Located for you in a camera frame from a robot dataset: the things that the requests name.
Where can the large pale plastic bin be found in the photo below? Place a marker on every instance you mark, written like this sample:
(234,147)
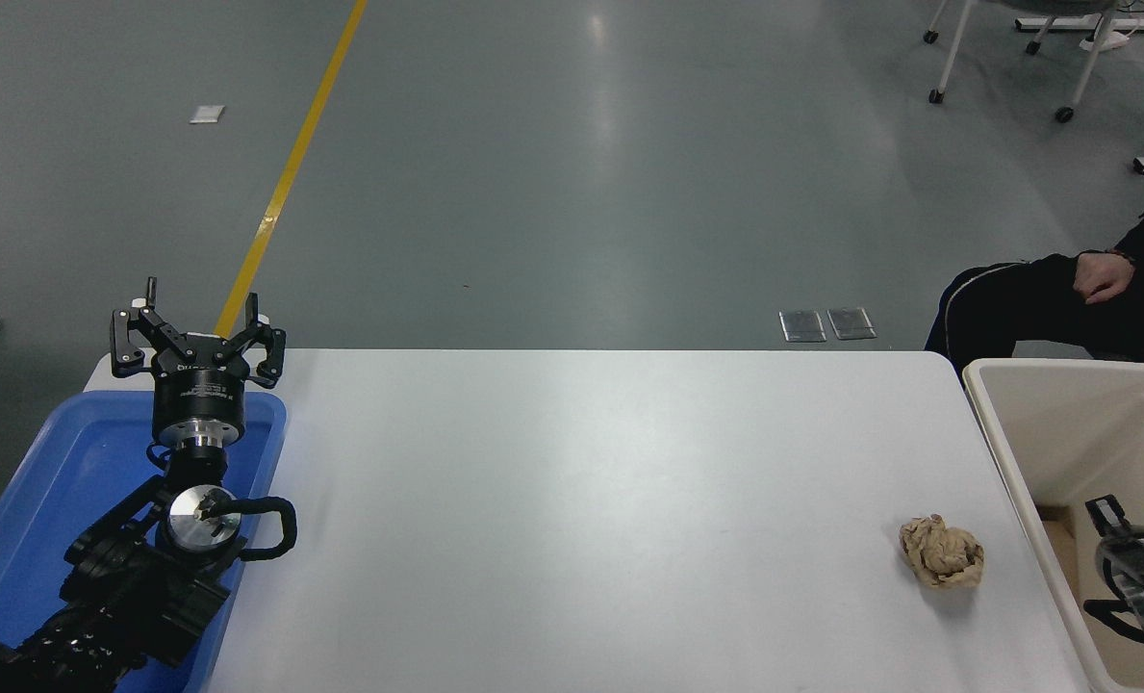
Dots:
(1062,433)

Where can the person's hand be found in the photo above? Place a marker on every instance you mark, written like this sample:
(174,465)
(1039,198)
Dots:
(1105,276)

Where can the white wheeled chair frame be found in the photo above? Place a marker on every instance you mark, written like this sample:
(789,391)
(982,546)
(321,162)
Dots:
(956,43)

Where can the long white power strip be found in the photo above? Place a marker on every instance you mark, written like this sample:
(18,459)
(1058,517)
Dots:
(1130,24)

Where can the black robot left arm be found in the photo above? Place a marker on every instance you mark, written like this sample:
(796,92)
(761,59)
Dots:
(119,597)

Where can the silver floor outlet plate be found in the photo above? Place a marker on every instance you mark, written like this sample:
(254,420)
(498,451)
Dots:
(851,323)
(802,326)

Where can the brown cardboard sheet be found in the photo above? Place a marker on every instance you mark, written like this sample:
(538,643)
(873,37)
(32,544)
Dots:
(1062,549)

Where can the person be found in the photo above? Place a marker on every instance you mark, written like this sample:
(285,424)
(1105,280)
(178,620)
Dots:
(1004,308)

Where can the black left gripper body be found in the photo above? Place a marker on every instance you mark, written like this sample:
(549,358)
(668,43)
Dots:
(199,399)

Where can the blue plastic tray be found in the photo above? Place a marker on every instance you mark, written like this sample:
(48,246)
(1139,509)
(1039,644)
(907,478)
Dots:
(62,462)

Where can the tan paper ball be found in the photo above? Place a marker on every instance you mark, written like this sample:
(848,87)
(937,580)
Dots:
(942,553)

